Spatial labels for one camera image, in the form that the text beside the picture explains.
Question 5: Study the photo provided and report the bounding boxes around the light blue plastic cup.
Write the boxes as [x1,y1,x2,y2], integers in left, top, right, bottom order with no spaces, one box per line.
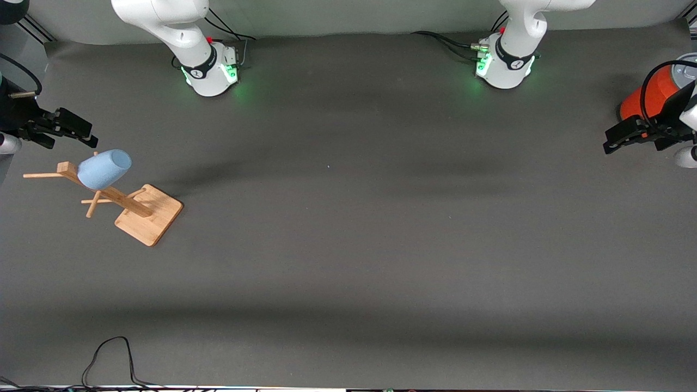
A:
[77,149,132,191]

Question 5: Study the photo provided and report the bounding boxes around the wooden cup rack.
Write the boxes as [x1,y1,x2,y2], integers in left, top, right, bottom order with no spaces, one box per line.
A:
[23,161,184,247]

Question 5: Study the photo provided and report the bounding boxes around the orange drink can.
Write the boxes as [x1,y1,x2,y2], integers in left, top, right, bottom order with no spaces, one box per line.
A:
[619,53,697,123]

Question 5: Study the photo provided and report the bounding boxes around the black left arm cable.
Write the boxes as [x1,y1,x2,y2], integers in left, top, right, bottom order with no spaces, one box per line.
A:
[640,60,697,134]

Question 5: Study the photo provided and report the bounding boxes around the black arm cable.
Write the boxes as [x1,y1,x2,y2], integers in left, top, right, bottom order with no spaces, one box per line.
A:
[640,60,697,134]
[0,53,43,96]

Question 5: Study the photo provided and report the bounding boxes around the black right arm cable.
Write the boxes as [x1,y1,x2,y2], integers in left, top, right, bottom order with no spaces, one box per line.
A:
[0,53,43,96]

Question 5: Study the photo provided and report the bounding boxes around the black right base cables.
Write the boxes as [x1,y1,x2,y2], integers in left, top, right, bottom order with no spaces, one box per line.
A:
[204,5,256,69]

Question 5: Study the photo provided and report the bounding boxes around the black base cables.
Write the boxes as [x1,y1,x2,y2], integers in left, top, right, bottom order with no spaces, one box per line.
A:
[411,11,510,60]
[204,5,256,69]

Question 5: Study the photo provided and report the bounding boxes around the black left base cables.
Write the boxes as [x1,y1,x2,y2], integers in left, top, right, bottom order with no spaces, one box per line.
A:
[411,11,510,60]

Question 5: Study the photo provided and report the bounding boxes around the thin black looped cable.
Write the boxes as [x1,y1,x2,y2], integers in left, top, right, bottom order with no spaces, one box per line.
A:
[0,336,164,392]

